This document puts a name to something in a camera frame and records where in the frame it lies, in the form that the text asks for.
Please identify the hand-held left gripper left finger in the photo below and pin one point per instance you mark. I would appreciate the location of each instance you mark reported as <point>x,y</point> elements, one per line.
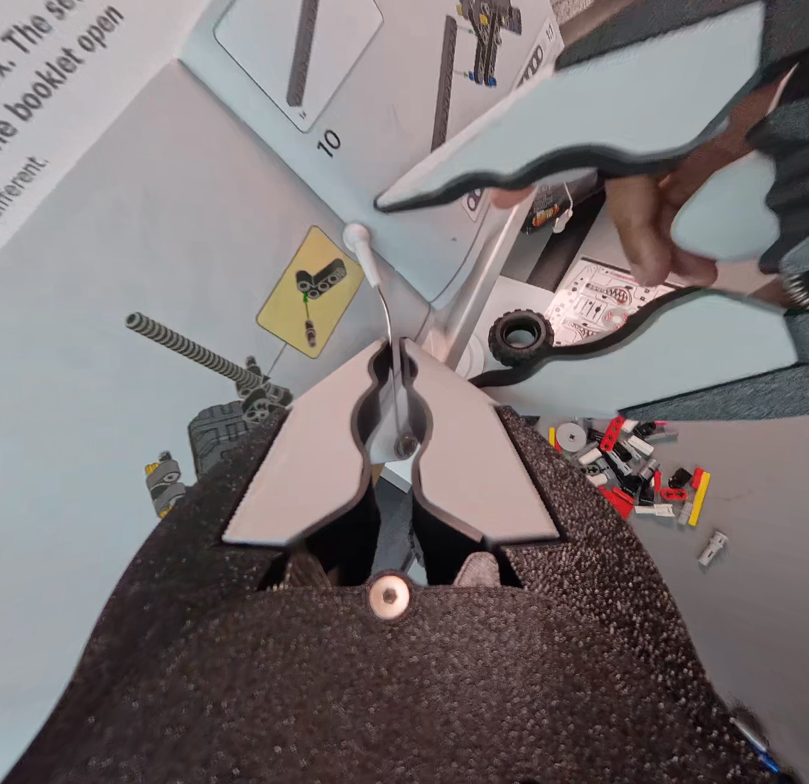
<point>303,474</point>

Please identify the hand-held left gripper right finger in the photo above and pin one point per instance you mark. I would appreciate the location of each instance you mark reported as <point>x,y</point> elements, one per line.
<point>480,474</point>

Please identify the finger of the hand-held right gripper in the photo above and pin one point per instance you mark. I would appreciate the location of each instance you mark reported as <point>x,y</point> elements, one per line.
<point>695,354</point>
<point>600,114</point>

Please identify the black toy tire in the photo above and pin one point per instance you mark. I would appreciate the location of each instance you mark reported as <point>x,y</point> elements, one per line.
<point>498,341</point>

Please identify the white booklet stand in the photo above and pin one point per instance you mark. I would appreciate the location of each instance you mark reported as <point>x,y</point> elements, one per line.
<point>366,253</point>

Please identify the toy building instruction booklet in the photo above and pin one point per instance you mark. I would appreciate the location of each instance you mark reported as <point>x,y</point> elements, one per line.
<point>189,228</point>

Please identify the person's right hand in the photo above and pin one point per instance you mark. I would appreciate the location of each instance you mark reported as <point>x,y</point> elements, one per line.
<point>638,228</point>

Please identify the monster truck toy box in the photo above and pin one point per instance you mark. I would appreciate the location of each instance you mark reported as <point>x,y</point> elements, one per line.
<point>588,7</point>

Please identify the white toy sticker sheet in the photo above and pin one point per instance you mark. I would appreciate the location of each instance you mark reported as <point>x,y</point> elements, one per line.
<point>588,304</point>

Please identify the pile of red grey pieces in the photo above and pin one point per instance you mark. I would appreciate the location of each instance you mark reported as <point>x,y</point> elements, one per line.
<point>616,499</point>

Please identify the light grey toy pin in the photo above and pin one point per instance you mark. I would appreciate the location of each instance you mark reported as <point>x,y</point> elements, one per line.
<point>713,547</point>

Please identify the white printed instruction sheet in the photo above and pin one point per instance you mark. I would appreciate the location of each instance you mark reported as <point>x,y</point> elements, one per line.
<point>158,0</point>

